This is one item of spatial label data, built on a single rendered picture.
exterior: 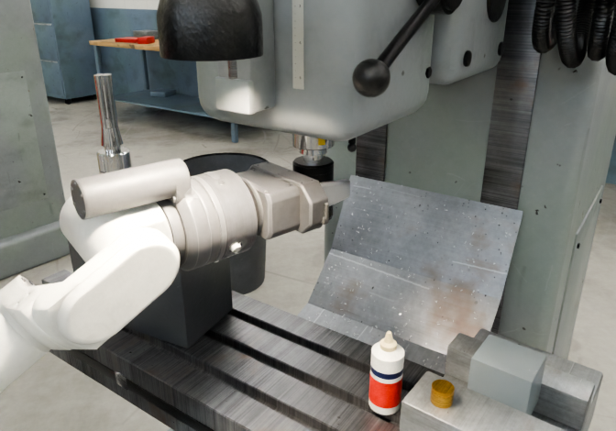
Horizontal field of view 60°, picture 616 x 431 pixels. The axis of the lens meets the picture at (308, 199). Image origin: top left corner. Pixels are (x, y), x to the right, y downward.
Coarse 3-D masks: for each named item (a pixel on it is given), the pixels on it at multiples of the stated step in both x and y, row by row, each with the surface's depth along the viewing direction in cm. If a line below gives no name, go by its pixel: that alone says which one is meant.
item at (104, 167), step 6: (102, 162) 79; (108, 162) 79; (114, 162) 79; (120, 162) 79; (126, 162) 80; (102, 168) 79; (108, 168) 79; (114, 168) 79; (120, 168) 80; (126, 168) 80
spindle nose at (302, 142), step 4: (292, 136) 59; (296, 136) 59; (300, 136) 58; (304, 136) 58; (292, 140) 60; (296, 140) 59; (300, 140) 58; (304, 140) 58; (308, 140) 58; (312, 140) 58; (316, 140) 58; (328, 140) 59; (332, 140) 59; (292, 144) 60; (296, 144) 59; (300, 144) 59; (304, 144) 58; (308, 144) 58; (312, 144) 58; (316, 144) 58; (328, 144) 59; (332, 144) 59; (296, 148) 59; (300, 148) 59; (304, 148) 58; (308, 148) 58; (312, 148) 58; (316, 148) 58; (320, 148) 58; (324, 148) 59; (328, 148) 59
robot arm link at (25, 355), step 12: (0, 324) 42; (0, 336) 42; (12, 336) 42; (0, 348) 42; (12, 348) 42; (24, 348) 43; (36, 348) 44; (0, 360) 42; (12, 360) 42; (24, 360) 43; (36, 360) 45; (0, 372) 42; (12, 372) 43; (0, 384) 43
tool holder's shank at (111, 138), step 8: (96, 80) 76; (104, 80) 76; (112, 80) 77; (96, 88) 76; (104, 88) 76; (112, 88) 77; (96, 96) 77; (104, 96) 77; (112, 96) 77; (104, 104) 77; (112, 104) 77; (104, 112) 77; (112, 112) 78; (104, 120) 78; (112, 120) 78; (104, 128) 78; (112, 128) 78; (104, 136) 78; (112, 136) 78; (120, 136) 80; (104, 144) 79; (112, 144) 79; (120, 144) 80
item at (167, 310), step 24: (72, 264) 84; (216, 264) 82; (168, 288) 76; (192, 288) 77; (216, 288) 83; (144, 312) 80; (168, 312) 78; (192, 312) 78; (216, 312) 84; (168, 336) 80; (192, 336) 79
